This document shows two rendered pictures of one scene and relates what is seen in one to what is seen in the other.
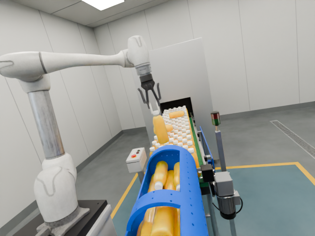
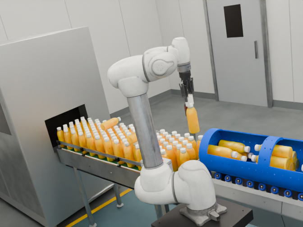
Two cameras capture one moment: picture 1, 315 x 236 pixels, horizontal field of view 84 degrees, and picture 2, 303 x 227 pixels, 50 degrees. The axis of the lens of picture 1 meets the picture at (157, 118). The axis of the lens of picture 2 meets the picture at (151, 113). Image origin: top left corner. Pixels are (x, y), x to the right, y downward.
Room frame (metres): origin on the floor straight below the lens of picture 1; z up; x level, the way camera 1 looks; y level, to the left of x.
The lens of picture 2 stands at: (0.07, 1.79, 2.08)
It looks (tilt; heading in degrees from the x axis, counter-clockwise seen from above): 18 degrees down; 306
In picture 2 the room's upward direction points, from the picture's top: 11 degrees counter-clockwise
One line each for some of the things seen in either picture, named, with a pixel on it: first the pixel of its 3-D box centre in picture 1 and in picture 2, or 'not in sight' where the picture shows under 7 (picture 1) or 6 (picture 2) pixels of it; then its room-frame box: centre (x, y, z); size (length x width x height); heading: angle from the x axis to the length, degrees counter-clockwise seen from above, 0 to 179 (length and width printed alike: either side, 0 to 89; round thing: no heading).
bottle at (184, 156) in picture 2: not in sight; (185, 162); (1.14, 0.04, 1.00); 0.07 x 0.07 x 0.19
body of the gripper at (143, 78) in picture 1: (147, 82); (185, 77); (1.05, 0.01, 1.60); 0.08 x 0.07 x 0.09; 82
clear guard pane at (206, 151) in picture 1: (208, 161); not in sight; (1.58, -0.40, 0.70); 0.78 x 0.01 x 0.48; 170
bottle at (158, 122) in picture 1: (160, 128); (192, 119); (1.05, 0.00, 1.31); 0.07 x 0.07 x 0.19
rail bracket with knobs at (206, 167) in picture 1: (206, 173); not in sight; (1.01, -0.23, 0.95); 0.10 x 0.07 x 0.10; 80
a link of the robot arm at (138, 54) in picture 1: (137, 50); (178, 50); (1.06, 0.02, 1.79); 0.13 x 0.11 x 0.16; 20
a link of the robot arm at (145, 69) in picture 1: (143, 70); (183, 66); (1.05, 0.01, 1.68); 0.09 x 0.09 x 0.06
